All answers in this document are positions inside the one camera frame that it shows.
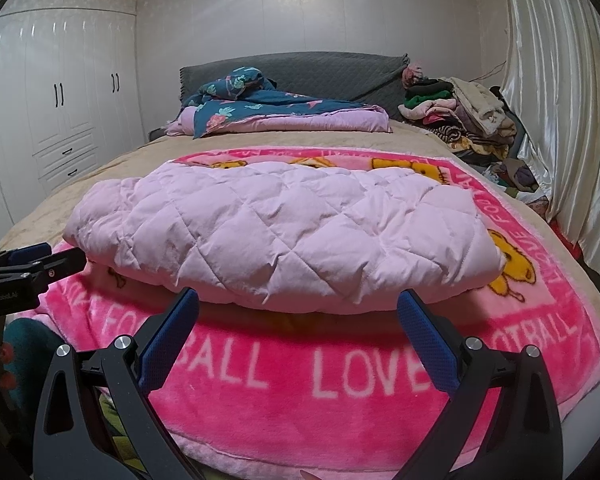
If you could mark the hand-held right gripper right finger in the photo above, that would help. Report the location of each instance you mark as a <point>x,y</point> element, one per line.
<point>427,340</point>

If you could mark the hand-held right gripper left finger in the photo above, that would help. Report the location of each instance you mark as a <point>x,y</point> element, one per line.
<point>172,340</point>

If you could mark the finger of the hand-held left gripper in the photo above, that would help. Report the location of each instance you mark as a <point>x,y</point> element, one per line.
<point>62,262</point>
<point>30,253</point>

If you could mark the pink quilted jacket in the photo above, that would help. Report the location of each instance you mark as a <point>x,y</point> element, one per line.
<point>280,240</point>

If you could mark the basket of mixed clothes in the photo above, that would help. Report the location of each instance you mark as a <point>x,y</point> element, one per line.
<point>520,177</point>

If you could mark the pile of folded clothes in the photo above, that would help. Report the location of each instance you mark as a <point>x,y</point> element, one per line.
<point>460,115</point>

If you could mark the person's teal fuzzy clothing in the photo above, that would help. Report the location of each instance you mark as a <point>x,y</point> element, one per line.
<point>27,345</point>

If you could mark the beige bed cover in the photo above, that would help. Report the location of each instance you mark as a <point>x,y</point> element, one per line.
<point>130,160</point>

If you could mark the pink printed blanket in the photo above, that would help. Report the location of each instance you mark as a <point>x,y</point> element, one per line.
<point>280,410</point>

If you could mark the white wardrobe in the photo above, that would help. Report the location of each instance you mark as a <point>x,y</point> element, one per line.
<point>55,110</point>

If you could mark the red plastic bag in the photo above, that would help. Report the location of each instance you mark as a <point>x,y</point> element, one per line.
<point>570,240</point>

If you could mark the dark blue floral quilt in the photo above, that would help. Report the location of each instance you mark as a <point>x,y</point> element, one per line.
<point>280,105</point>

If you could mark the pink plush item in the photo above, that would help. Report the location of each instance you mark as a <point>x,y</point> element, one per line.
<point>412,75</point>

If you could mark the grey quilted headboard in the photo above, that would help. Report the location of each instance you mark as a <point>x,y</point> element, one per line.
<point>330,75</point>

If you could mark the white satin curtain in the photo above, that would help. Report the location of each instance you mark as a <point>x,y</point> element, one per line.
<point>565,85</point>

